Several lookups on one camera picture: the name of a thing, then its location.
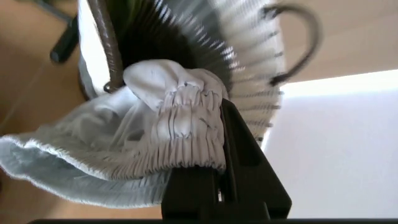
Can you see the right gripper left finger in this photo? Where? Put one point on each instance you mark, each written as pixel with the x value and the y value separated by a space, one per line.
pixel 189 196

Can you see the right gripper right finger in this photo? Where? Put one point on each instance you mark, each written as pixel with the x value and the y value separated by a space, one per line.
pixel 258 199

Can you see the pale grey shorts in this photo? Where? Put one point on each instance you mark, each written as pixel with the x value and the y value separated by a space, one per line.
pixel 124 140

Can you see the white laundry basket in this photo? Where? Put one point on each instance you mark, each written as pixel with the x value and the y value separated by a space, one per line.
pixel 248 46

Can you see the black clothes rack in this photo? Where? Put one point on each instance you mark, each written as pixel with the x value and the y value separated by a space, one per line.
pixel 65 43

